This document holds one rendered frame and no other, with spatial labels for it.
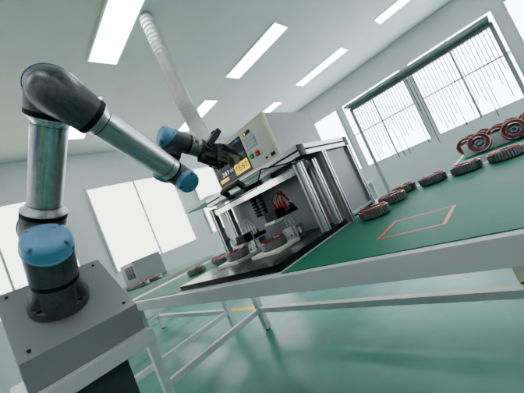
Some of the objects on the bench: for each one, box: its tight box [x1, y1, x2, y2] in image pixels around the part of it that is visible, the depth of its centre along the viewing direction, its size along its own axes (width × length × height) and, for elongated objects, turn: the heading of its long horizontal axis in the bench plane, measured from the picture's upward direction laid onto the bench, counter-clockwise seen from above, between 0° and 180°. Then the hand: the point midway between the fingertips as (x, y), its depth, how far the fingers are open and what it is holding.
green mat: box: [281, 153, 524, 274], centre depth 90 cm, size 94×61×1 cm, turn 55°
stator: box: [358, 201, 391, 221], centre depth 102 cm, size 11×11×4 cm
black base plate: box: [180, 218, 348, 291], centre depth 119 cm, size 47×64×2 cm
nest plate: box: [218, 249, 261, 269], centre depth 126 cm, size 15×15×1 cm
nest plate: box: [251, 237, 300, 260], centre depth 109 cm, size 15×15×1 cm
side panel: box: [320, 144, 376, 223], centre depth 125 cm, size 28×3×32 cm, turn 55°
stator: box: [260, 234, 288, 252], centre depth 110 cm, size 11×11×4 cm
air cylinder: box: [282, 222, 306, 240], centre depth 120 cm, size 5×8×6 cm
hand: (240, 157), depth 119 cm, fingers closed
